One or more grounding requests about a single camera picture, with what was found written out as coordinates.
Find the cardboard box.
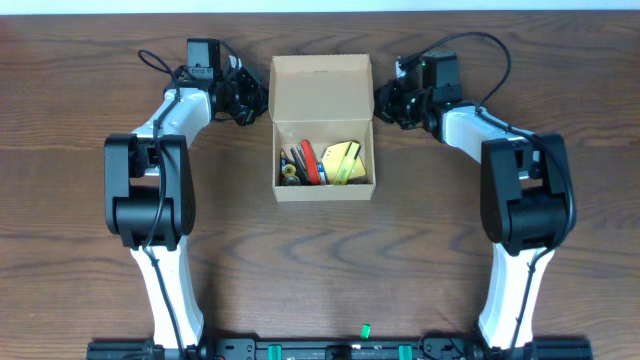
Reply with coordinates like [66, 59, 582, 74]
[268, 54, 376, 202]

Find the yellow sticky note pad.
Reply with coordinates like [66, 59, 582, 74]
[321, 141, 366, 185]

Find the black yellow correction tape dispenser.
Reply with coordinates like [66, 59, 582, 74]
[280, 150, 301, 186]

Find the red black stapler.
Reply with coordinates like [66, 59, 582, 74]
[290, 140, 323, 185]

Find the yellow highlighter pen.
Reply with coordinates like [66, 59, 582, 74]
[334, 142, 361, 185]

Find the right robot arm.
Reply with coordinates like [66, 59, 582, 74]
[374, 80, 577, 354]

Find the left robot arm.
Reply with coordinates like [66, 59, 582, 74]
[104, 55, 267, 359]

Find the small green clip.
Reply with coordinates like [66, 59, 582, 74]
[360, 323, 371, 339]

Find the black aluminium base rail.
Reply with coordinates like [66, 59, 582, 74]
[86, 335, 594, 360]

